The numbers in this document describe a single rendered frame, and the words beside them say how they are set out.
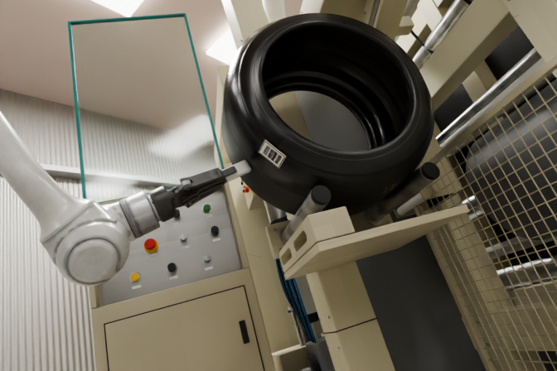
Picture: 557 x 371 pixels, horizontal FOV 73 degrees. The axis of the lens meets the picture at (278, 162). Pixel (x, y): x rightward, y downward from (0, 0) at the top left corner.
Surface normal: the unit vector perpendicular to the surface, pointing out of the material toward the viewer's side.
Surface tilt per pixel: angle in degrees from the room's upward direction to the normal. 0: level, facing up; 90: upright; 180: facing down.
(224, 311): 90
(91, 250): 129
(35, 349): 90
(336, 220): 90
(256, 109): 92
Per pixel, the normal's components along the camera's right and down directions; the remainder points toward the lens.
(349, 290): 0.17, -0.44
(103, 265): 0.47, 0.12
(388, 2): 0.32, 0.70
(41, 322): 0.73, -0.45
